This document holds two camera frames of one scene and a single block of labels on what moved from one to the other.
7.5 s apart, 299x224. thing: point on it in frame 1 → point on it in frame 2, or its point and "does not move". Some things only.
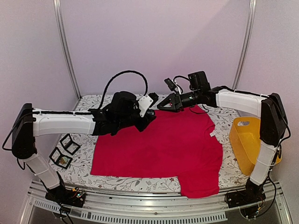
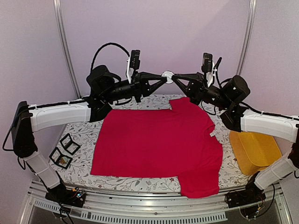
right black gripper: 178,106 → 196,90
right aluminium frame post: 246,43 does not move
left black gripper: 149,117 → 140,88
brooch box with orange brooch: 58,157 does not move
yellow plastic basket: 245,138 does not move
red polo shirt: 182,144 does not move
